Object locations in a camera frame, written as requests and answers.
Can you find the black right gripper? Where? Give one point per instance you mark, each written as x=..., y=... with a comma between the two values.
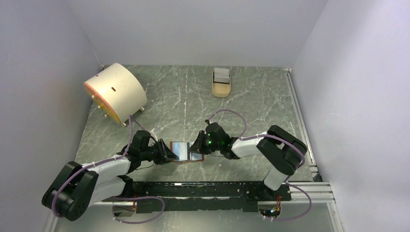
x=197, y=147

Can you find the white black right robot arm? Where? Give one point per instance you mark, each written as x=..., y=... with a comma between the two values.
x=285, y=152

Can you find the brown leather card holder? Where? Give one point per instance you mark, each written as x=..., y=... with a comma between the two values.
x=181, y=150

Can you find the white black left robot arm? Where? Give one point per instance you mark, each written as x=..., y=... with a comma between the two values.
x=79, y=186

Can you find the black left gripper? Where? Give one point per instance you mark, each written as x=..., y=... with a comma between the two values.
x=164, y=152

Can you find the beige cylindrical drum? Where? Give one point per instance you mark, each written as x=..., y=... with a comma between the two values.
x=117, y=91

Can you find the white cards in tray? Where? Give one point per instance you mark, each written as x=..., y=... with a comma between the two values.
x=221, y=75

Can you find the beige card tray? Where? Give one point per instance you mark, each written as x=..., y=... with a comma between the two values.
x=221, y=90

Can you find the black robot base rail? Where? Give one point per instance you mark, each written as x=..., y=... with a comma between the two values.
x=193, y=196

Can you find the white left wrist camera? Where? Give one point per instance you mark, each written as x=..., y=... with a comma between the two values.
x=155, y=131

